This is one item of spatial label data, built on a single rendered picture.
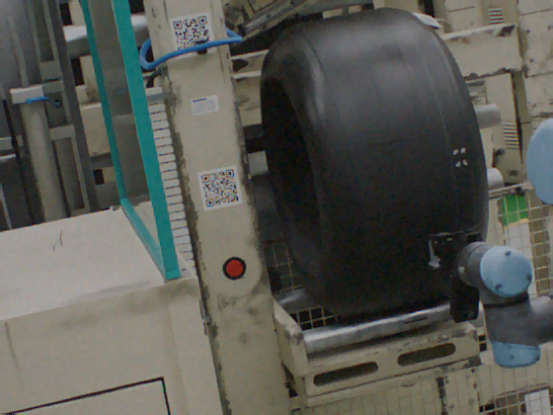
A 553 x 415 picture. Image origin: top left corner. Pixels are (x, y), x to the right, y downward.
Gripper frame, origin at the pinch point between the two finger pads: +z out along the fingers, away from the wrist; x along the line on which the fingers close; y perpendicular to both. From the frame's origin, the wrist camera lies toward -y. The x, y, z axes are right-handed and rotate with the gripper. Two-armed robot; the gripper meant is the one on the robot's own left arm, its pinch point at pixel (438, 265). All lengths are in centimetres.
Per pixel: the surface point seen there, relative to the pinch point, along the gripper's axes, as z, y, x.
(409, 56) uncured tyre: 1.7, 38.2, -2.1
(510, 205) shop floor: 434, -48, -187
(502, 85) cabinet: 440, 19, -197
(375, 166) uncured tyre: -5.1, 20.5, 9.8
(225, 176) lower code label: 15.6, 23.1, 33.2
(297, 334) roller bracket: 8.3, -8.2, 26.8
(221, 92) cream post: 14, 39, 31
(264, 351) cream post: 20.3, -12.3, 31.8
